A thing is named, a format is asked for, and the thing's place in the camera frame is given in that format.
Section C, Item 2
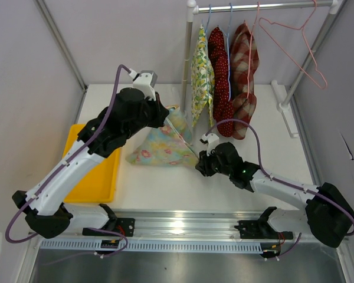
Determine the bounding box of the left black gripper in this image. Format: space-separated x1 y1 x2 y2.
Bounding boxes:
124 91 168 140

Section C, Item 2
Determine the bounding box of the blue wire hanger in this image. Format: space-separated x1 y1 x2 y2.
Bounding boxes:
218 2 233 102
205 4 212 35

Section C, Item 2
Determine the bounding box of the metal clothes rack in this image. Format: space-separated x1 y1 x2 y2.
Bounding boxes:
180 1 346 138

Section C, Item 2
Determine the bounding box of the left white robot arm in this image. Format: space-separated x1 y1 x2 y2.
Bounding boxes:
12 85 169 239

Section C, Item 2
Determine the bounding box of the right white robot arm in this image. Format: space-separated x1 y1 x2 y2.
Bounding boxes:
195 142 354 248

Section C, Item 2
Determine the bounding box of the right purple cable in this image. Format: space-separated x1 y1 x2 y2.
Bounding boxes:
205 119 354 262

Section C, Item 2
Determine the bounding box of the perforated cable duct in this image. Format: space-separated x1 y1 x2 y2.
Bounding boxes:
40 238 263 254

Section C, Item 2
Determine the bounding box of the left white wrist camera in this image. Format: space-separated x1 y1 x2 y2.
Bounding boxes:
129 68 158 101

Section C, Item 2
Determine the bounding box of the blue wire hanger left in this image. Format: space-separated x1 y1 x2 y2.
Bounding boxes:
205 4 212 35

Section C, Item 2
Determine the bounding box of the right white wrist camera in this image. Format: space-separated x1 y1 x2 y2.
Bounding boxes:
200 133 219 147

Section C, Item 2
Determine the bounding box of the yellow lemon print garment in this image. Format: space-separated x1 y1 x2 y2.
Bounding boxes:
191 24 215 127

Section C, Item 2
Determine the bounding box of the red polka dot garment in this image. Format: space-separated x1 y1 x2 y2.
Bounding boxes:
208 27 233 123

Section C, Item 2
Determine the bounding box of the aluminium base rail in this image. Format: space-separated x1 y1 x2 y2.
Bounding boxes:
28 209 325 243

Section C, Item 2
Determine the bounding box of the pink wire hanger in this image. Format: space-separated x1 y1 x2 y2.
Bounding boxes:
246 2 260 101
258 0 327 89

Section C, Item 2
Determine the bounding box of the red plaid skirt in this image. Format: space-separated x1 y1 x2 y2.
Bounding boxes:
230 23 260 140

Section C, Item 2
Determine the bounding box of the yellow plastic tray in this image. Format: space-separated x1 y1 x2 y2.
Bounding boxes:
61 124 121 203

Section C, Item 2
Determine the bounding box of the floral cloth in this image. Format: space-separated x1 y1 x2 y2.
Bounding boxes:
126 106 199 167

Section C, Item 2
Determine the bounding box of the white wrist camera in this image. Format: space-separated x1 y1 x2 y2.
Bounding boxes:
129 68 158 101
200 133 219 147

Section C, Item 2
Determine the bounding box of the blue wire hanger right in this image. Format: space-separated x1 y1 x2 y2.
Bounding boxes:
218 2 233 102

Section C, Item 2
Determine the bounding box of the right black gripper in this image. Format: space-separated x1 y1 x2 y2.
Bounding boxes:
195 146 232 177

